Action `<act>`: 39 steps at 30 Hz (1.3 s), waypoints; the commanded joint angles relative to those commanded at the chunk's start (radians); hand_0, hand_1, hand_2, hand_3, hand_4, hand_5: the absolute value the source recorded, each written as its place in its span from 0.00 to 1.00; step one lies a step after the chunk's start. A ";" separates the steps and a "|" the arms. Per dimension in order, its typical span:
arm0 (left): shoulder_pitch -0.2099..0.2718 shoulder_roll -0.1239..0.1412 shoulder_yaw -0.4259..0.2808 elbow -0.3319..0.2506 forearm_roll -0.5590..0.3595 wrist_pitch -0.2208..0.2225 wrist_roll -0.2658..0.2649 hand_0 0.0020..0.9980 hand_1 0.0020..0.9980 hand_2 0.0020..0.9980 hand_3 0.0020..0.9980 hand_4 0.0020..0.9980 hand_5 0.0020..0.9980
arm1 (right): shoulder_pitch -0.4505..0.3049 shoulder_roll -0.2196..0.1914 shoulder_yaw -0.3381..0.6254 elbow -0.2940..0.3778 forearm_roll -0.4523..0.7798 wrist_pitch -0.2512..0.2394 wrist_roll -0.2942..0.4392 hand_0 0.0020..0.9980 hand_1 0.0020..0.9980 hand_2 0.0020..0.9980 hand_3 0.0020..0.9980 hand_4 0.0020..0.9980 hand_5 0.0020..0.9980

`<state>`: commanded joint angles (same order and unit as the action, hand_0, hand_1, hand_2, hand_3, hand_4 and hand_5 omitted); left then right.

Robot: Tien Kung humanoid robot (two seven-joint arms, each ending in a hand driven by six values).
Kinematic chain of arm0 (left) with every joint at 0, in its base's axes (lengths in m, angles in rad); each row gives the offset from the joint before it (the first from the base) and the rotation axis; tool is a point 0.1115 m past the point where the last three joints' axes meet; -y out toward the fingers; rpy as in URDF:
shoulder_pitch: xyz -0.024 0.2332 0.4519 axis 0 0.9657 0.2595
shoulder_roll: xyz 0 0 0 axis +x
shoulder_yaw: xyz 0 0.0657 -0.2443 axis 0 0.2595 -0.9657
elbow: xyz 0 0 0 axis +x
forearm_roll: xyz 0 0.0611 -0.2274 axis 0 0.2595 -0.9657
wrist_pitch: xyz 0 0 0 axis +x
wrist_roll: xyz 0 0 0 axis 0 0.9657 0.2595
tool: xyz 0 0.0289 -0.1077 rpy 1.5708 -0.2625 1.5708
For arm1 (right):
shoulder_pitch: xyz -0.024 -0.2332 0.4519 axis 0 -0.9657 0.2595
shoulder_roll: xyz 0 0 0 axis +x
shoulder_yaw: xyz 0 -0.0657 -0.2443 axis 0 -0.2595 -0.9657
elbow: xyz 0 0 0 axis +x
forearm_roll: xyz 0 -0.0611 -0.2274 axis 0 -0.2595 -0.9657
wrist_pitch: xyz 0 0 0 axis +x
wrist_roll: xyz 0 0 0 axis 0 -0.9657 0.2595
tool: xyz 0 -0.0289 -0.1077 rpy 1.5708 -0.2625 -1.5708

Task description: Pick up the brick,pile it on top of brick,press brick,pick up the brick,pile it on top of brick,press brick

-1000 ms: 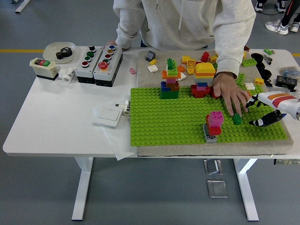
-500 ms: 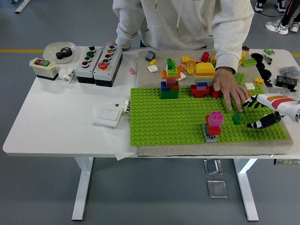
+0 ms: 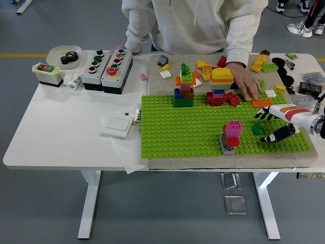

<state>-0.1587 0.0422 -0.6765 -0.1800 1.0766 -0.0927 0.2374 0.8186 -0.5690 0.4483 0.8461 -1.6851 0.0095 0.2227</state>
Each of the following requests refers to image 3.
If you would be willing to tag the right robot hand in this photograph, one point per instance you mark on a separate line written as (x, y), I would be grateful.
(294, 114)

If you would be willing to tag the person's right hand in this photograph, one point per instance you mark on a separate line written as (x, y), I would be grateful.
(118, 46)

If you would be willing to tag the person's left hand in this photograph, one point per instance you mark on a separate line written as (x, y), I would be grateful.
(245, 78)

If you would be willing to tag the black square brick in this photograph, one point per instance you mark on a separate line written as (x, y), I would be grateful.
(233, 87)

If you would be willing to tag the large red brick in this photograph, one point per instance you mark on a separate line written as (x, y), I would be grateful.
(233, 99)

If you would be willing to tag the yellow square brick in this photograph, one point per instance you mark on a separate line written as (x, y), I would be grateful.
(262, 58)
(245, 98)
(258, 62)
(200, 64)
(207, 68)
(207, 77)
(256, 68)
(280, 88)

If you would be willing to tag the dark green brick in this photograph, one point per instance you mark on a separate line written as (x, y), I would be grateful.
(257, 129)

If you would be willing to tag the pink square brick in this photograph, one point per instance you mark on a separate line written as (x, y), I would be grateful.
(233, 136)
(234, 127)

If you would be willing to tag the person's right forearm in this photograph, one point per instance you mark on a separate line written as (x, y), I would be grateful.
(137, 33)

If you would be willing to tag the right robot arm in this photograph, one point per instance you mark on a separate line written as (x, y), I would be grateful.
(322, 127)

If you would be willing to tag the person's left forearm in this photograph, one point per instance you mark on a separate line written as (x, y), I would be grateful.
(243, 38)

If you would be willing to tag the long light green brick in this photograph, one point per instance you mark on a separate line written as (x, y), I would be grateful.
(261, 82)
(270, 67)

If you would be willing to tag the red-based yellow-domed brick tower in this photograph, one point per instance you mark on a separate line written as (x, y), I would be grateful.
(221, 75)

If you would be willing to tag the narrow red brick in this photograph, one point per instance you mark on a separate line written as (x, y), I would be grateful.
(222, 61)

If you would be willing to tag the white square brick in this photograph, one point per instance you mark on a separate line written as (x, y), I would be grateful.
(165, 74)
(270, 93)
(197, 83)

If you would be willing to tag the long orange brick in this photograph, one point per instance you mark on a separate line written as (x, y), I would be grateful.
(262, 103)

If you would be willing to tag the brown brick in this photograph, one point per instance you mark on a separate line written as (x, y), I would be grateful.
(265, 52)

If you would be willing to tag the small pink brick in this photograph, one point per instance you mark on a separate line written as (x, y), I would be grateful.
(143, 77)

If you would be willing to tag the grey sloped brick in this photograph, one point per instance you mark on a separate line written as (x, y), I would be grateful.
(162, 60)

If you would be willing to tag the small orange brick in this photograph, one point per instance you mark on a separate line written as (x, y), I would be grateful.
(196, 74)

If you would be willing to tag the small yellow brick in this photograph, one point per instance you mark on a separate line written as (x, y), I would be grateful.
(165, 67)

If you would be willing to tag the red square brick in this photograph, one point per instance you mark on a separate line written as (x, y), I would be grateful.
(232, 142)

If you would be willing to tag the green-based multicolour brick tower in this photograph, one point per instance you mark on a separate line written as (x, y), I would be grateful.
(183, 101)

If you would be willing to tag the grey square brick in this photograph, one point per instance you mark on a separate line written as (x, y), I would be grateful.
(228, 151)

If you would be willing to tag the clear bag of screws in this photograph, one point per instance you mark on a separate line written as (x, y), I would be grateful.
(299, 100)

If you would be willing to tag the small black clip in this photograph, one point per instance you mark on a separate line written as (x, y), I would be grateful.
(291, 89)

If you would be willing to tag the black electronic device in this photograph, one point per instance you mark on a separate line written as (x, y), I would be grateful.
(309, 87)

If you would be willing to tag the emergency-stop button control box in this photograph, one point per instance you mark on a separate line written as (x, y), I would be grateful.
(113, 81)

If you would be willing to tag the plastic bag of blue parts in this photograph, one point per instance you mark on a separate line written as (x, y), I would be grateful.
(314, 77)

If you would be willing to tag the three-button control box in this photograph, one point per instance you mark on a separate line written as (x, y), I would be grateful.
(89, 78)

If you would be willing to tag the metal hand tool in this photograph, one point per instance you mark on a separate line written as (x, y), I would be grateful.
(290, 64)

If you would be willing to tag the small green keyed block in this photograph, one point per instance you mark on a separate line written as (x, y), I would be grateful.
(289, 55)

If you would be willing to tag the black gear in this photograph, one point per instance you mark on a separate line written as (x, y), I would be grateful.
(68, 58)

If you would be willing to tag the white pipe tee fitting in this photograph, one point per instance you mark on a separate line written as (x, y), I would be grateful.
(72, 81)

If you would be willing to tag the desk control panel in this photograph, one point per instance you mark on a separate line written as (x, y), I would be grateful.
(309, 175)

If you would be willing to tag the white bowl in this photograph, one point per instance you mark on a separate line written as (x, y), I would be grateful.
(54, 57)

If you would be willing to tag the person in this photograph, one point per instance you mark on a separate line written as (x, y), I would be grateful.
(193, 23)
(280, 7)
(299, 29)

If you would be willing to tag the white printed tube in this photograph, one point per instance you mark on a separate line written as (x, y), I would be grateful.
(137, 122)

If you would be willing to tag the green studded baseplate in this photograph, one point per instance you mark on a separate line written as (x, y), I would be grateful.
(177, 132)

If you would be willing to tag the metal floor socket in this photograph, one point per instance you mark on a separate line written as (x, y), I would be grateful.
(230, 181)
(235, 204)

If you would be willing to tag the white table foot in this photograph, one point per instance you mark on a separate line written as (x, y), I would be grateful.
(24, 6)

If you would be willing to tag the white table leg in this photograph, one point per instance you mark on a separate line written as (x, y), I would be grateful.
(88, 216)
(268, 216)

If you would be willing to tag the grey-brown mat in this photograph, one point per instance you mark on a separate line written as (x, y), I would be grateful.
(177, 164)

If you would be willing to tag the white paper sheet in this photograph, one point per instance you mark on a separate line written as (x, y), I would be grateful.
(127, 155)

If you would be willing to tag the white red-green switch box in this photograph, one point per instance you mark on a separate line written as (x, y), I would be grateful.
(48, 76)

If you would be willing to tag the white wall switch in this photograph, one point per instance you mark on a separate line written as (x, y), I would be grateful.
(115, 125)

